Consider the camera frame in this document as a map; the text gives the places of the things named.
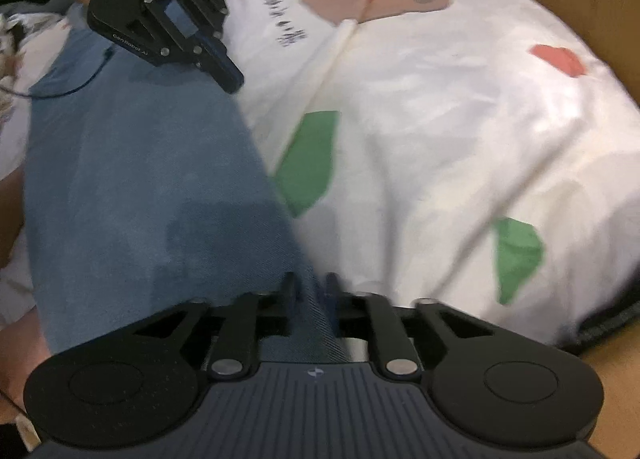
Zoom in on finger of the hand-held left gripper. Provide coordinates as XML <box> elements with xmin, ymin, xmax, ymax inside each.
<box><xmin>192</xmin><ymin>12</ymin><xmax>228</xmax><ymax>47</ymax></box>
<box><xmin>145</xmin><ymin>19</ymin><xmax>245</xmax><ymax>94</ymax></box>

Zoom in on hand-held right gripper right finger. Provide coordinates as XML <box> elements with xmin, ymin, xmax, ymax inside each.
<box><xmin>325</xmin><ymin>273</ymin><xmax>493</xmax><ymax>380</ymax></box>

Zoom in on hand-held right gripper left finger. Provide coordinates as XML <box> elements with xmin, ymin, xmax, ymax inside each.
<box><xmin>132</xmin><ymin>271</ymin><xmax>301</xmax><ymax>381</ymax></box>

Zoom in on blue denim pants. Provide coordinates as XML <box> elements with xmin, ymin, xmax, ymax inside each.
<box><xmin>22</xmin><ymin>4</ymin><xmax>352</xmax><ymax>366</ymax></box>

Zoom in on black white patterned cloth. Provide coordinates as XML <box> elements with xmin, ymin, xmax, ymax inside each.
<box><xmin>0</xmin><ymin>13</ymin><xmax>66</xmax><ymax>95</ymax></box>

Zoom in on white bear print blanket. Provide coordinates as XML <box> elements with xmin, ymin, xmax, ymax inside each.
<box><xmin>0</xmin><ymin>0</ymin><xmax>640</xmax><ymax>349</ymax></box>

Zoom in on black cable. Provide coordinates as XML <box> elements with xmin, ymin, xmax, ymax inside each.
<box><xmin>0</xmin><ymin>52</ymin><xmax>112</xmax><ymax>101</ymax></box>

